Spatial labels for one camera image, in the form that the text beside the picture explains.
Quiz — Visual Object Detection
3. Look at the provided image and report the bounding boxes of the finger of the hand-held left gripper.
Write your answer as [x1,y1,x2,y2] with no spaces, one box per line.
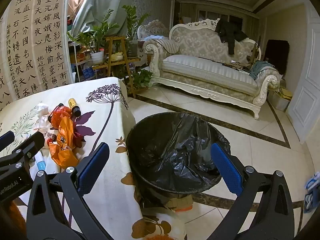
[0,132,45,167]
[0,131,15,152]

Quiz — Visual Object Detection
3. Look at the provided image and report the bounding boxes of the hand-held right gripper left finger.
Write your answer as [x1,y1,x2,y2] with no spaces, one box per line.
[26,142,118,240]

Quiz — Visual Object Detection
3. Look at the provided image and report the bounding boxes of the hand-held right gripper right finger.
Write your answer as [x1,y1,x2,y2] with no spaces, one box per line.
[210,142,295,240]

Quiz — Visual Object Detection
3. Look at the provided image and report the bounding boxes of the small checkered wrapper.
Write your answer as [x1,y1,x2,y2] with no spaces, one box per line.
[44,132,57,149]

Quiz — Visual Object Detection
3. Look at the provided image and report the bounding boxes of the light blue packet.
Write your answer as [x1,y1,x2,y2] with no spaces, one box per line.
[35,155,47,170]

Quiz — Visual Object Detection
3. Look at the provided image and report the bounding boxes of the orange plastic bag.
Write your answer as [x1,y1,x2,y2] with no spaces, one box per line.
[49,117,78,170]

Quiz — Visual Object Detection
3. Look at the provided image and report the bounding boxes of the white tissue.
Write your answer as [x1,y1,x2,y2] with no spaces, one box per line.
[34,103,50,117]

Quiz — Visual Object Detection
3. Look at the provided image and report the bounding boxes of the black bin with black bag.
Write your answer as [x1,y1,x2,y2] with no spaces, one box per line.
[126,112,232,208]

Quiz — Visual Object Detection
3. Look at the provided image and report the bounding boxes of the yellow label brown bottle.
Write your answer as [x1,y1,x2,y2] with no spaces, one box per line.
[68,98,81,117]

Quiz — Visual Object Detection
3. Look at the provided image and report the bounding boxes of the person's left forearm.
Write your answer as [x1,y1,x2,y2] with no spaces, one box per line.
[7,200,27,240]

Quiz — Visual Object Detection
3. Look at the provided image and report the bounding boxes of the floral tablecloth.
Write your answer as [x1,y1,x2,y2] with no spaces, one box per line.
[0,76,187,240]

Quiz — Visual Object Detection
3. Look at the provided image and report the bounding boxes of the cardboard box with orange edge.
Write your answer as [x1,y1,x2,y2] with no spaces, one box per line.
[165,194,194,212]

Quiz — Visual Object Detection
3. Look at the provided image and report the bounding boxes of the grey storage box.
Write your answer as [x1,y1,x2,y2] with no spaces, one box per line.
[269,86,293,112]

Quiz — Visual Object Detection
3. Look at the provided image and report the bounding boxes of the white metal shelf rack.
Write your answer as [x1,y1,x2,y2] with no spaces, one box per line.
[67,41,97,83]

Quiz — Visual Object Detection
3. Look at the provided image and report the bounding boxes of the blue plastic crate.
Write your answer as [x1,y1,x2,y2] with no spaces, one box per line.
[82,67,97,80]

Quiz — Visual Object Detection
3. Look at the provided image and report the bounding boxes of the cream carved sofa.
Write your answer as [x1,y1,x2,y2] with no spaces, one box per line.
[142,19,282,120]

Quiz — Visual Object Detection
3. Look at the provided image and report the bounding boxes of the small green pothos plant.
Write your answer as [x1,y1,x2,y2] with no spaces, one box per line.
[131,69,153,89]

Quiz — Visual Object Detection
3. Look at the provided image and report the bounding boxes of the pile of papers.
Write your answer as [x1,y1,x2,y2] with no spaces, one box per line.
[222,60,252,74]

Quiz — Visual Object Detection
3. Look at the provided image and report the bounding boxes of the teal blanket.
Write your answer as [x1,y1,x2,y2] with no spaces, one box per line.
[249,61,275,79]

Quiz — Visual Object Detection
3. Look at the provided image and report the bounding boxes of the leafy plant in white pot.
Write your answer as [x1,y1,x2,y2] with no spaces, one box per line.
[67,12,120,65]

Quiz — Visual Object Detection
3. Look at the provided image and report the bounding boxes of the white panelled door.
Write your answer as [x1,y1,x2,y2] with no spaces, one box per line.
[286,2,320,144]

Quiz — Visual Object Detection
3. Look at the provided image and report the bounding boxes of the dark brown upright object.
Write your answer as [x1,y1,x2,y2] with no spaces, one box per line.
[251,44,262,64]

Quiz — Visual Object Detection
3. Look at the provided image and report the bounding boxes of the dark covered screen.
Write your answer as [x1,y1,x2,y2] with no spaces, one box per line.
[264,39,290,75]

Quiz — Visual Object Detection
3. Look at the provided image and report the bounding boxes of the tall leafy plant dark pot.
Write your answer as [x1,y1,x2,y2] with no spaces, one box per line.
[121,5,150,58]

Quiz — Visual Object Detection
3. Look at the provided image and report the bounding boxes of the wooden plant stand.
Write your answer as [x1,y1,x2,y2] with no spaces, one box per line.
[92,36,142,98]

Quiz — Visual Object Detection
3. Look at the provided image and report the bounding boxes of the black jacket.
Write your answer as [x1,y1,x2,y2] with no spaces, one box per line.
[214,18,249,55]

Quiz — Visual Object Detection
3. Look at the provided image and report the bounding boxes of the cream carved armchair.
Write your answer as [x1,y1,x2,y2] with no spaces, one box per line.
[137,20,170,43]

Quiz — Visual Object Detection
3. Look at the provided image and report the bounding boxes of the grey-green curtain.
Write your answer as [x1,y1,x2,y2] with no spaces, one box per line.
[67,0,139,37]

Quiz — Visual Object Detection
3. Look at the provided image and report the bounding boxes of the calligraphy wall hanging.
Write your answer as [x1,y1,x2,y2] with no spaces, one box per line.
[0,0,68,113]

